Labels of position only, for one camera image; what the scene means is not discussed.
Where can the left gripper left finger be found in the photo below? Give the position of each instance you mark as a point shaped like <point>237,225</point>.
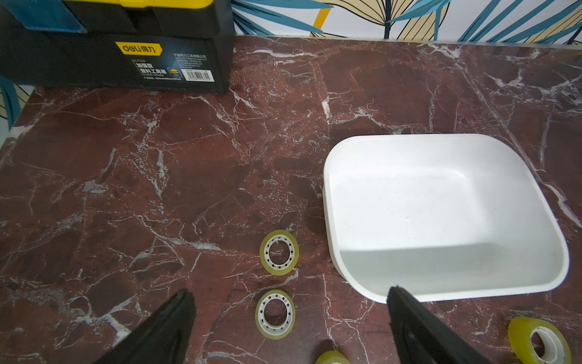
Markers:
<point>162,338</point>

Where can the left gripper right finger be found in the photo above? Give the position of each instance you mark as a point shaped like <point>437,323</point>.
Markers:
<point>420,337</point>

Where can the yellow tape roll three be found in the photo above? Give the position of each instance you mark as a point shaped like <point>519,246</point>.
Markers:
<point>332,357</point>

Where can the yellow tape roll five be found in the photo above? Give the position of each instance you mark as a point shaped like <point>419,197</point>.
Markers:
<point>538,341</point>

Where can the yellow tape roll two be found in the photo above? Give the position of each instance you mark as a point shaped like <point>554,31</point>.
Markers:
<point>275,315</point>

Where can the white plastic storage box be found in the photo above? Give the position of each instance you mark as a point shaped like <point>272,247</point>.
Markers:
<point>445,216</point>

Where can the yellow tape roll one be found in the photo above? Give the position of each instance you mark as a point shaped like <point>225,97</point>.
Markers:
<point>279,252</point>

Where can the yellow black toolbox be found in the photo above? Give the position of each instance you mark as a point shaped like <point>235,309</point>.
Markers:
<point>158,45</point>

